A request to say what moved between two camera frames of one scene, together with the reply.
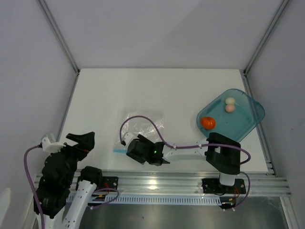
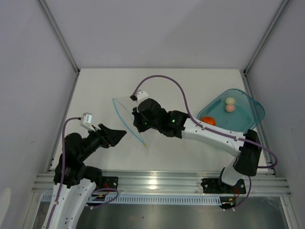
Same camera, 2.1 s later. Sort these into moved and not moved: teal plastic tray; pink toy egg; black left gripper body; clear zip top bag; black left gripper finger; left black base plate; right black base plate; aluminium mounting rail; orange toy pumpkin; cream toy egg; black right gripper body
Moved: black right gripper body; clear zip top bag; black left gripper body; black left gripper finger
Not moved: teal plastic tray; pink toy egg; right black base plate; aluminium mounting rail; left black base plate; orange toy pumpkin; cream toy egg
